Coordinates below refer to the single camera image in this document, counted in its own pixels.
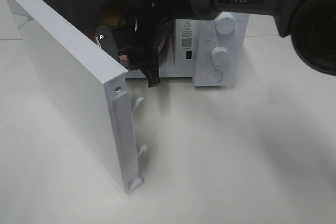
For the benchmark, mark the white microwave knob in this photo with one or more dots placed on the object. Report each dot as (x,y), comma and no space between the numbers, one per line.
(219,56)
(225,23)

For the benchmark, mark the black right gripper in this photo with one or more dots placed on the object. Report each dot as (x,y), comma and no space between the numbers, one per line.
(150,26)

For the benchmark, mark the pink round plate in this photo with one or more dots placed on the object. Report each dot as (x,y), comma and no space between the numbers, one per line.
(133,54)

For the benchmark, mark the white microwave door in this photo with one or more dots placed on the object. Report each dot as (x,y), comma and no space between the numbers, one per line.
(86,84)

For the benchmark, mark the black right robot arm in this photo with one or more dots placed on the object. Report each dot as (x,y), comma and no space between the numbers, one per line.
(309,23)

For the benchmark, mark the white warning label sticker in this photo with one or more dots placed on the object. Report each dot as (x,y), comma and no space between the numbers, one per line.
(187,33)

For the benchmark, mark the burger with lettuce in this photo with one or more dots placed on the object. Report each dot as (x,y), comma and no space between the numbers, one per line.
(115,13)

